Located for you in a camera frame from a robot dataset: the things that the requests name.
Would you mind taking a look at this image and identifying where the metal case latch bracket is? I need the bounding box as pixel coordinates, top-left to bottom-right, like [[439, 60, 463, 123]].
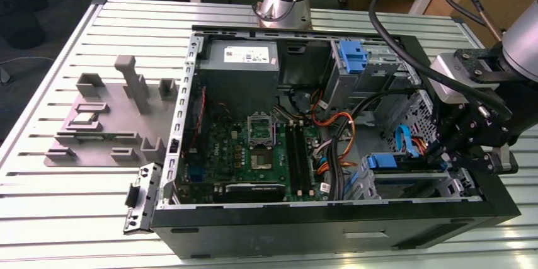
[[122, 161, 164, 235]]

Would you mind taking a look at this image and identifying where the orange power wire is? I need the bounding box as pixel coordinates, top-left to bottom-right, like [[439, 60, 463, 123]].
[[412, 137, 429, 154]]

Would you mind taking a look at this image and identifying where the gray parts rack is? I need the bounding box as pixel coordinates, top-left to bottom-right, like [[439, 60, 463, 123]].
[[42, 54, 182, 168]]

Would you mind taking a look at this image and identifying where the CPU socket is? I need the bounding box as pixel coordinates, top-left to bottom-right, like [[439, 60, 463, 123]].
[[249, 152, 276, 171]]

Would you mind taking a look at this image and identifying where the black PC case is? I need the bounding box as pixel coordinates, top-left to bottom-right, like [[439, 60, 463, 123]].
[[124, 24, 521, 259]]

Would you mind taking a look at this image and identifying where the green RAM stick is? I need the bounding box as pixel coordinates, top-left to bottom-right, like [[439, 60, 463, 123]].
[[62, 135, 117, 142]]

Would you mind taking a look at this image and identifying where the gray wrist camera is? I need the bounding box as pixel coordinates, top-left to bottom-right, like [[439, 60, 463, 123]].
[[428, 53, 475, 105]]

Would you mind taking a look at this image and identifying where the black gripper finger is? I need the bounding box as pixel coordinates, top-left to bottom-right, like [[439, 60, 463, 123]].
[[425, 103, 471, 156], [440, 138, 503, 175]]

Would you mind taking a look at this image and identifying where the gray power supply unit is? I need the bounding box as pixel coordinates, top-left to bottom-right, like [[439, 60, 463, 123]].
[[196, 39, 280, 118]]

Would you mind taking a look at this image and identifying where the black cable bundle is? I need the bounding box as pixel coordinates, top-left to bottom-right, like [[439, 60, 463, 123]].
[[327, 88, 423, 201]]

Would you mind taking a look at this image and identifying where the silver CPU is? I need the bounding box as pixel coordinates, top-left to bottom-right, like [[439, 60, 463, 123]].
[[70, 113, 100, 125]]

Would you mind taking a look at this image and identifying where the black RAM slot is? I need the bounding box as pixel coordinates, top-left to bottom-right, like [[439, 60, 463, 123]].
[[284, 120, 302, 196], [294, 120, 315, 196]]

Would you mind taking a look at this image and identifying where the metal drive cage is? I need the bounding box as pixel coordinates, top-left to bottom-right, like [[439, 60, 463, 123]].
[[325, 40, 420, 109]]

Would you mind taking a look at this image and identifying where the blue wire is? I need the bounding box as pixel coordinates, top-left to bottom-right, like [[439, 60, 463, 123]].
[[393, 125, 420, 158]]

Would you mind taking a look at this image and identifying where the metal disk bay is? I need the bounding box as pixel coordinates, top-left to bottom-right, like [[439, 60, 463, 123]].
[[348, 152, 475, 200]]

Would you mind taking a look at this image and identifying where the green motherboard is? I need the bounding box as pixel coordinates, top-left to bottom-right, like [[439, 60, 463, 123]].
[[176, 113, 332, 203]]

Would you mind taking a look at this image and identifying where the blue drive latch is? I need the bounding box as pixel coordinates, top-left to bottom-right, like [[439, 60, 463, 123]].
[[339, 40, 368, 74]]

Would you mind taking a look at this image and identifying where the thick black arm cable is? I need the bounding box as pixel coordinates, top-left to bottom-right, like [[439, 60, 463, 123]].
[[368, 0, 513, 118]]

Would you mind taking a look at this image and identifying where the metal socket cover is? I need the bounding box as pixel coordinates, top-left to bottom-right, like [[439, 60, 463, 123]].
[[245, 112, 276, 150]]

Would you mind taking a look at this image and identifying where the orange wire bundle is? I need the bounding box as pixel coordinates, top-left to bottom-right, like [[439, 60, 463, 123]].
[[309, 88, 357, 169]]

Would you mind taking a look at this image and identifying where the black chair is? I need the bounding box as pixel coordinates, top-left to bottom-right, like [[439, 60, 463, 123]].
[[0, 0, 49, 51]]

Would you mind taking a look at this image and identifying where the black graphics card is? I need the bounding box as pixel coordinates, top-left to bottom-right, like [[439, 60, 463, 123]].
[[212, 182, 286, 203]]

